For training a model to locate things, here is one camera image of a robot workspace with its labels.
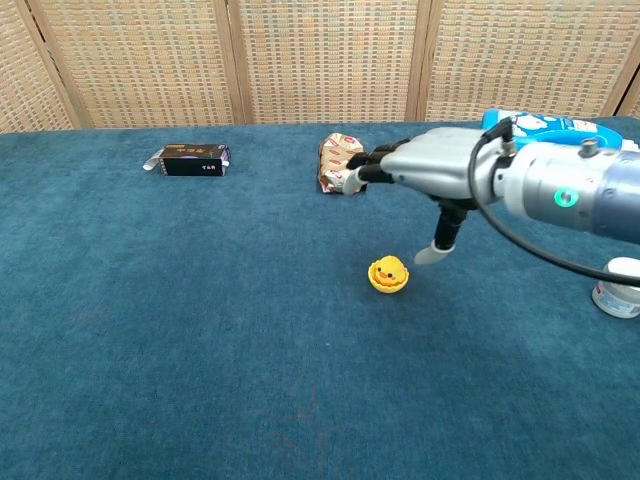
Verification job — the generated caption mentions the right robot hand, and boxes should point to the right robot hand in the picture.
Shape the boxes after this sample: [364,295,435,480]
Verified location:
[341,126,503,266]

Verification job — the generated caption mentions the small yellow duck toy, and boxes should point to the small yellow duck toy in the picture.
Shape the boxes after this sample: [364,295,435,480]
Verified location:
[367,254,411,295]

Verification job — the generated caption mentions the beige red snack package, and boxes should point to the beige red snack package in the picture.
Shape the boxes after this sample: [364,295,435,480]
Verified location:
[315,131,370,198]

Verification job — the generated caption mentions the blue detergent pump bottle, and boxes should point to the blue detergent pump bottle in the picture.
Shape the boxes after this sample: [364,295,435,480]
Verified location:
[480,108,640,152]

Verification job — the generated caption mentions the woven wooden folding screen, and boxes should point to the woven wooden folding screen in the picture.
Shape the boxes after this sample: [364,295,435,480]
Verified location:
[0,0,640,134]

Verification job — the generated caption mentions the small white plastic bottle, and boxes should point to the small white plastic bottle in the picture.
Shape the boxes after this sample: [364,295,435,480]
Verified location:
[590,256,640,319]

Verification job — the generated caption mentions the black carton box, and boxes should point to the black carton box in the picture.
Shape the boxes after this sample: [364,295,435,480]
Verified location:
[142,142,233,178]

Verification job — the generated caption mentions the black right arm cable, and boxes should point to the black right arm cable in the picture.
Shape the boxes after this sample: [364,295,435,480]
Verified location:
[467,115,640,289]

